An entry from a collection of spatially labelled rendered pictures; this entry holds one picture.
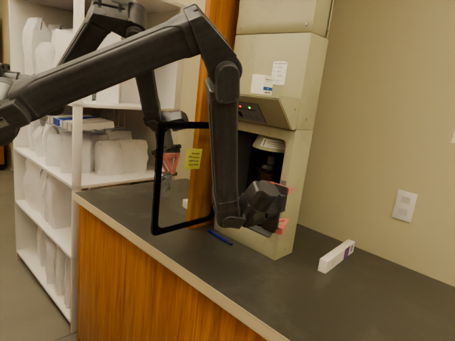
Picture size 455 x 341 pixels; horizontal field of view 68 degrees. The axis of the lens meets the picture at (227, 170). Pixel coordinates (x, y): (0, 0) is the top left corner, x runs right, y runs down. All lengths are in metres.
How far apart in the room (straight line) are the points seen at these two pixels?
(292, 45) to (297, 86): 0.13
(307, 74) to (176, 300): 0.88
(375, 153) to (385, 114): 0.16
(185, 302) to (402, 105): 1.06
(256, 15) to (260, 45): 0.11
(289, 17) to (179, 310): 1.05
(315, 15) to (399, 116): 0.53
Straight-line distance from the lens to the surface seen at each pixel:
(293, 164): 1.16
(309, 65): 1.15
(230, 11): 1.40
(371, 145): 1.48
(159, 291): 1.35
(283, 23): 1.21
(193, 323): 1.24
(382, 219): 1.50
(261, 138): 1.25
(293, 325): 0.98
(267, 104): 1.08
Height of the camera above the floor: 1.51
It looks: 13 degrees down
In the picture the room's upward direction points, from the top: 7 degrees clockwise
